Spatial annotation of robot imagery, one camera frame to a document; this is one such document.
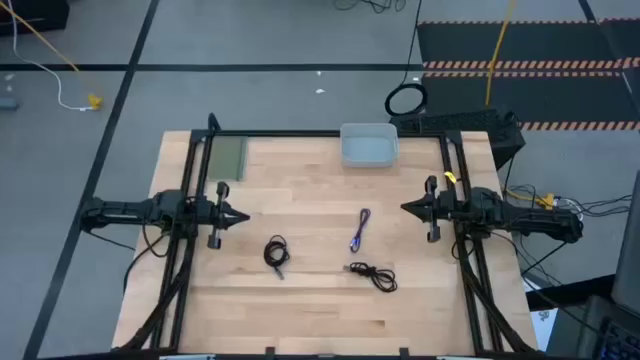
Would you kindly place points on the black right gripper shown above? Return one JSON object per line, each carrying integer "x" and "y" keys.
{"x": 440, "y": 207}

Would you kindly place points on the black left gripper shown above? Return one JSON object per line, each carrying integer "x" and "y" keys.
{"x": 215, "y": 215}

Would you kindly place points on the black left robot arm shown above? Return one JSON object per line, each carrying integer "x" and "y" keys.
{"x": 125, "y": 210}

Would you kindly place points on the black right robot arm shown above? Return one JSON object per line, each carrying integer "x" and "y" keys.
{"x": 525, "y": 217}

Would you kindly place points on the yellow tag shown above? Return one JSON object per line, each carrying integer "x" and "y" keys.
{"x": 450, "y": 177}

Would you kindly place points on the green rectangular pad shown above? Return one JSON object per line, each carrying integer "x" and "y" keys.
{"x": 227, "y": 159}

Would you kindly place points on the clear plastic bin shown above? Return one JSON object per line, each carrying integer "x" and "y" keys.
{"x": 369, "y": 147}

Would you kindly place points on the black computer tower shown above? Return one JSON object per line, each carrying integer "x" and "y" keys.
{"x": 475, "y": 125}

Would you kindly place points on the yellow connector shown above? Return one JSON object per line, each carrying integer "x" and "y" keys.
{"x": 547, "y": 201}

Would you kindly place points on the white paper sheet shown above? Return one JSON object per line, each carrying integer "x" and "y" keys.
{"x": 542, "y": 325}

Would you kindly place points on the black hazard striped mat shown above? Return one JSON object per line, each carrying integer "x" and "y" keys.
{"x": 550, "y": 42}

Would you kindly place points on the grey monitor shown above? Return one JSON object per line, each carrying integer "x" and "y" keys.
{"x": 630, "y": 260}

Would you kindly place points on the dark keyboard device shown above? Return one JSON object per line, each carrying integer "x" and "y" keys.
{"x": 620, "y": 345}

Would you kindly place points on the small grey object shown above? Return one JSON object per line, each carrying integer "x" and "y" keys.
{"x": 7, "y": 103}

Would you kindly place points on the black box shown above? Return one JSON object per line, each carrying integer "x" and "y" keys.
{"x": 35, "y": 15}

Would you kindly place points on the black metal table frame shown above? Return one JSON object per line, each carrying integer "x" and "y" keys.
{"x": 320, "y": 133}

